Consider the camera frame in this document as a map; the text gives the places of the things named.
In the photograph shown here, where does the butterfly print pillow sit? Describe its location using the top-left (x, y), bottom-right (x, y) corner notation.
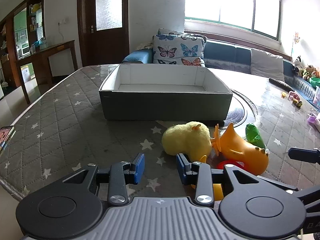
top-left (152, 34), bottom-right (206, 67)
top-left (157, 28), bottom-right (208, 43)

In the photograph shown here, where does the brown plush toy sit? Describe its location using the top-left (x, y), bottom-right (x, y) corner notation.
top-left (302, 64), bottom-right (315, 80)

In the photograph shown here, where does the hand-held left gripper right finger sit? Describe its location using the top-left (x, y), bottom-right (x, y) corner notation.
top-left (176, 153), bottom-right (260, 207)

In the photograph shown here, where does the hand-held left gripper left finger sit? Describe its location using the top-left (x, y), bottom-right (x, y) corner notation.
top-left (62, 153), bottom-right (146, 206)

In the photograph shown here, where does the window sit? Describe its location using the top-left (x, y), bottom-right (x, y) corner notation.
top-left (184, 0), bottom-right (282, 40)

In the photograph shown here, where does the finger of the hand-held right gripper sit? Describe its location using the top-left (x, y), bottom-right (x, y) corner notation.
top-left (288, 147), bottom-right (320, 165)
top-left (284, 186), bottom-right (320, 202)

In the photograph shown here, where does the black remote control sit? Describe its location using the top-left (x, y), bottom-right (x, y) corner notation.
top-left (269, 78), bottom-right (295, 92)

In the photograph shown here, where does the orange rubber dinosaur toy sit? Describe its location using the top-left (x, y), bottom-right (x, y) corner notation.
top-left (220, 122), bottom-right (269, 175)

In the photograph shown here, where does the blue sofa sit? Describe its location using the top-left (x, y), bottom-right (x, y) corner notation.
top-left (122, 39), bottom-right (320, 105)

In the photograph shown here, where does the round glass turntable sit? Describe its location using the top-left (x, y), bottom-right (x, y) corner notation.
top-left (224, 88), bottom-right (258, 131)

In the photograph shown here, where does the red toy apple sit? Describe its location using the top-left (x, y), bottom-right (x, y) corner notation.
top-left (216, 159), bottom-right (246, 170)

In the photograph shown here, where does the clear plastic storage bin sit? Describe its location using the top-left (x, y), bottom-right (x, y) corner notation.
top-left (312, 86), bottom-right (320, 108)

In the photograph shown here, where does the smartphone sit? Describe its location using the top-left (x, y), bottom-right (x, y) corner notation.
top-left (0, 125), bottom-right (15, 153)

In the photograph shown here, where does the black white plush dog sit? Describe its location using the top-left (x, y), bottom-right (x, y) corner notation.
top-left (292, 56), bottom-right (302, 74)

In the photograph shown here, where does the wall decoration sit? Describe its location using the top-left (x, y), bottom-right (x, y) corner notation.
top-left (291, 31), bottom-right (301, 58)

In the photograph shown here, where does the dark wooden door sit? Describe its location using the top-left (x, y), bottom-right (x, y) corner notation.
top-left (77, 0), bottom-right (130, 67)

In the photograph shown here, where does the small yellow-orange toy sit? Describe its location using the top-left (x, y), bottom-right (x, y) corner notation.
top-left (191, 184), bottom-right (223, 202)

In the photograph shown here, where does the white cushion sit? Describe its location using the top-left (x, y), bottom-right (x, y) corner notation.
top-left (250, 48), bottom-right (285, 82)

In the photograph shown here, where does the grey cardboard box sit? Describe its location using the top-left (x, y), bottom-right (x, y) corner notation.
top-left (99, 64), bottom-right (233, 121)

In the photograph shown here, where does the yellow plush chick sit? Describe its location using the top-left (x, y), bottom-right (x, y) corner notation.
top-left (162, 121), bottom-right (222, 164)

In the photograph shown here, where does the wooden side table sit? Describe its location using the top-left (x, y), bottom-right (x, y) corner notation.
top-left (15, 40), bottom-right (78, 104)

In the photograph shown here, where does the green plastic toy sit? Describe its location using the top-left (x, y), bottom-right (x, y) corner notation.
top-left (245, 124), bottom-right (266, 149)

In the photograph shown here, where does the wooden display cabinet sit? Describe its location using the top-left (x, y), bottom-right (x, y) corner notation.
top-left (0, 0), bottom-right (47, 88)

